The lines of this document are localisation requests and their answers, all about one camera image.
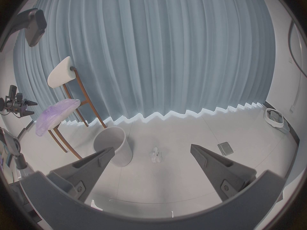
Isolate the white rimmed grey tub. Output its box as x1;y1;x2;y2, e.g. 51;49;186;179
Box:
264;108;291;134

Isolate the black cable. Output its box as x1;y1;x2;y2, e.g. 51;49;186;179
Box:
288;20;307;77

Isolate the blue-green curtain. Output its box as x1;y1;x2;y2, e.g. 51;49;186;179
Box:
13;0;276;129

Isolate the white trash bin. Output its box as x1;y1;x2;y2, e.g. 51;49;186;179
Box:
93;127;133;167

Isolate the purple plastic bag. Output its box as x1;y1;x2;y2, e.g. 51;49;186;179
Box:
35;99;81;136

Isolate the white cushioned wooden chair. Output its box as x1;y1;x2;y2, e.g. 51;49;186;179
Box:
35;56;107;160

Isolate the white plastic wrapper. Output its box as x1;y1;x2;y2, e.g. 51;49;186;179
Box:
149;146;163;163

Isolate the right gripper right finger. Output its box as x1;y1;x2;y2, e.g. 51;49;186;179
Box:
191;144;257;202

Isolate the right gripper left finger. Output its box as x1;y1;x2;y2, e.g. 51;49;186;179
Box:
47;147;115;203

